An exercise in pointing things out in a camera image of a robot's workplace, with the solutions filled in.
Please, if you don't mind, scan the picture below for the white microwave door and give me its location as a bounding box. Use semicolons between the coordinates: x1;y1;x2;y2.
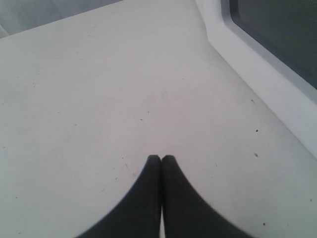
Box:
194;0;317;129

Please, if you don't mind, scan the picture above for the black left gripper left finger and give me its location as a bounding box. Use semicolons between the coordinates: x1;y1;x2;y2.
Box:
79;155;161;238

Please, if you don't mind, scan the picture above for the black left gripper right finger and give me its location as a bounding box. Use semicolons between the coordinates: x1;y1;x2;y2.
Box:
161;155;250;238

